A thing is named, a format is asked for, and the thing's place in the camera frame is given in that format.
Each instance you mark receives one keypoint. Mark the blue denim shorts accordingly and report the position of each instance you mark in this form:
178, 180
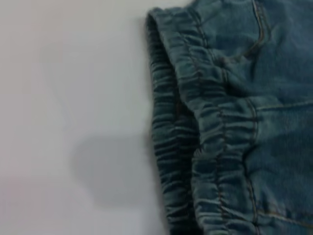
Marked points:
244, 122

